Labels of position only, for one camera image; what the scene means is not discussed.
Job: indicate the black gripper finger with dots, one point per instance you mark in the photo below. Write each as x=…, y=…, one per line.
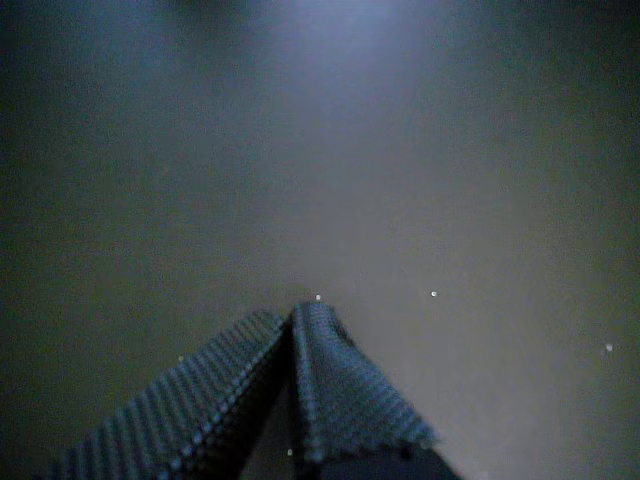
x=200, y=405
x=350, y=390

